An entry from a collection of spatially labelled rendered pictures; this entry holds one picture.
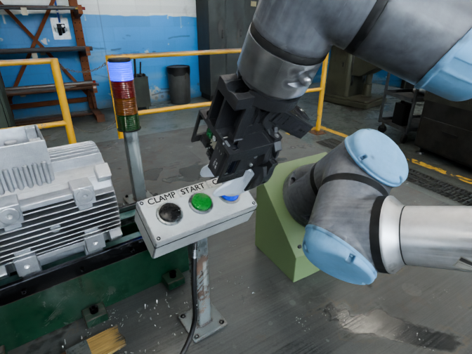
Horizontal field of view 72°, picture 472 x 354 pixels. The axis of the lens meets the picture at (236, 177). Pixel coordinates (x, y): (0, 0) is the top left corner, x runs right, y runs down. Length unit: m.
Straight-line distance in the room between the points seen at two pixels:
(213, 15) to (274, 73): 5.49
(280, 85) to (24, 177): 0.42
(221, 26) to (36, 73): 2.87
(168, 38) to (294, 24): 5.71
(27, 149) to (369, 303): 0.67
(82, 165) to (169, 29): 5.44
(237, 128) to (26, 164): 0.35
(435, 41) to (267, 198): 0.51
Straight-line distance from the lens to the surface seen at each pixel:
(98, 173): 0.58
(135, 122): 0.95
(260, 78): 0.31
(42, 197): 0.58
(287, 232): 0.70
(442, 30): 0.28
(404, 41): 0.28
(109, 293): 0.71
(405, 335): 0.71
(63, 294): 0.68
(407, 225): 0.50
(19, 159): 0.58
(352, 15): 0.27
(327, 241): 0.50
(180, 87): 5.67
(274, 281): 0.74
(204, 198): 0.48
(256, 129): 0.37
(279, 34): 0.29
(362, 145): 0.58
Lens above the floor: 1.31
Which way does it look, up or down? 26 degrees down
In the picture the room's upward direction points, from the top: straight up
